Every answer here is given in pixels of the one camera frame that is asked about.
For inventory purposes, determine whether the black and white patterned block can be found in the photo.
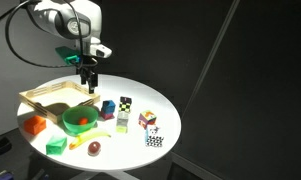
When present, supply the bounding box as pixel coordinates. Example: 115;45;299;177
144;124;165;148

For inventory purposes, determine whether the dark red toy plum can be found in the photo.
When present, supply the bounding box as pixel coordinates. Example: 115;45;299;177
87;141;102;157

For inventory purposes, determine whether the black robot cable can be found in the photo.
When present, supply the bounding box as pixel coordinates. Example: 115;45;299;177
0;0;99;69

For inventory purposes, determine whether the grey and yellow block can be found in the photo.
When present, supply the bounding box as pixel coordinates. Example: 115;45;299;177
115;111;130;134

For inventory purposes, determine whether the green block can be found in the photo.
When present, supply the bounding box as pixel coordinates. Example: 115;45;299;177
45;135;68;156

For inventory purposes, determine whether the black checkered block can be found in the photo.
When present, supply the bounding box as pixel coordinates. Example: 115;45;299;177
118;96;133;114

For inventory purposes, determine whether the white table pedestal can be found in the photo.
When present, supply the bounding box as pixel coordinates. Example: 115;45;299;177
71;170;139;180

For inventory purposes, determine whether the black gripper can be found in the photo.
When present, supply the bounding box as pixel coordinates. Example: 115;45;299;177
77;56;99;95

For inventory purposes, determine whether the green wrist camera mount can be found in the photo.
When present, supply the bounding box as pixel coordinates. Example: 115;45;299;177
54;45;81;66

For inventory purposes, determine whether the multicolour cube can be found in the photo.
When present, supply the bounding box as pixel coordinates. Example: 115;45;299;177
138;110;158;130

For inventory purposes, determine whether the small orange ball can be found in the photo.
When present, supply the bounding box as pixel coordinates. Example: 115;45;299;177
78;116;89;126

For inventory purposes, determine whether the yellow toy banana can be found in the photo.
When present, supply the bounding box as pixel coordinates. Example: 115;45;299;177
68;129;112;151

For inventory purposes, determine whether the green plastic bowl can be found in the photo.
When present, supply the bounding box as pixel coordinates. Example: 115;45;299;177
61;105;100;135

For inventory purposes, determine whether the blue block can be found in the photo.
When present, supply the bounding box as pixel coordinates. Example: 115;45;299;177
101;99;117;115

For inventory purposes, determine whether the wooden slatted tray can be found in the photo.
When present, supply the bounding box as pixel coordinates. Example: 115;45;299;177
18;80;101;124

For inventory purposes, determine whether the orange block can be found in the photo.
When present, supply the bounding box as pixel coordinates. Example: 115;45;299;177
23;115;47;136

